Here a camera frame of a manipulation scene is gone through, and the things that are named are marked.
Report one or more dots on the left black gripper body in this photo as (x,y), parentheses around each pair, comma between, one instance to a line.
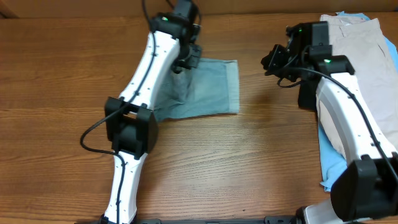
(189,58)

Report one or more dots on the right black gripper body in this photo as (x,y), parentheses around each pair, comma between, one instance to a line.
(277,59)

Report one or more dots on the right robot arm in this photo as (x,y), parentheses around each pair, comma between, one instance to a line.
(367,189)

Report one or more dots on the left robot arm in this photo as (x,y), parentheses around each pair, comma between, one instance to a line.
(130,121)

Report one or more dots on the beige shorts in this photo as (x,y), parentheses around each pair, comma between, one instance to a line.
(374,84)

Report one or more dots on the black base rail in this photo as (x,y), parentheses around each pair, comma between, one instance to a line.
(211,221)

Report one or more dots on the light blue denim shorts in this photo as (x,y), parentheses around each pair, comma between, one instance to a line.
(211,88)

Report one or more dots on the black garment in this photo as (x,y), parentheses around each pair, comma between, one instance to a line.
(307,95)

